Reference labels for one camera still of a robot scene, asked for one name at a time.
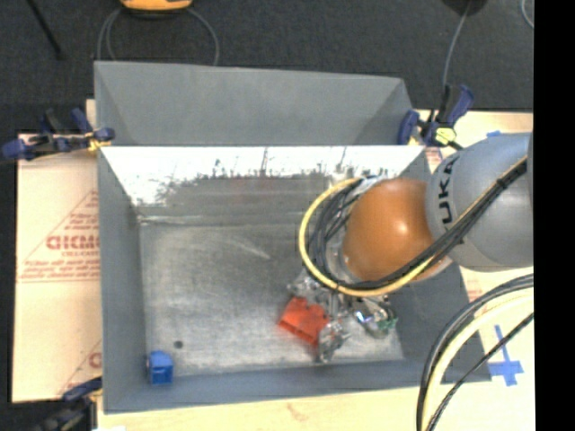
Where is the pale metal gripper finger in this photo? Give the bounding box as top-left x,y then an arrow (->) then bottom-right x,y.
316,320 -> 353,364
287,272 -> 324,305

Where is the orange-red plastic block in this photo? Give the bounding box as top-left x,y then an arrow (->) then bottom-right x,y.
277,295 -> 330,344

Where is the grey metal bin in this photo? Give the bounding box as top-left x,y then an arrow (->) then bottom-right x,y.
93,60 -> 491,413

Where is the small blue box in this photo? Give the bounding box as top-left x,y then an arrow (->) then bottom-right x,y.
145,350 -> 174,385

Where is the brown cardboard board, red print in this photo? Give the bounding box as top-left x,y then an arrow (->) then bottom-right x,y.
11,133 -> 104,403

